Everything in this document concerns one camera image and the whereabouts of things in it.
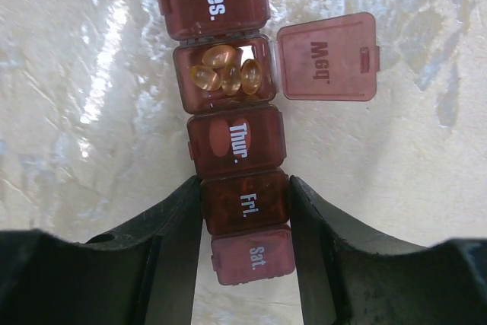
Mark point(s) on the red weekly pill organizer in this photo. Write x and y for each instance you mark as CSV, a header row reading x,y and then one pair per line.
x,y
237,143

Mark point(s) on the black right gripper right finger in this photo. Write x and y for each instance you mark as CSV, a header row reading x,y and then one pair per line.
x,y
351,273

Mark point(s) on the yellow gel capsule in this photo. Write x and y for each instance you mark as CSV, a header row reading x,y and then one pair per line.
x,y
205,78
251,76
219,56
230,79

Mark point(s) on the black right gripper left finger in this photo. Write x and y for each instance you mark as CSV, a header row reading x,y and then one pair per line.
x,y
140,272

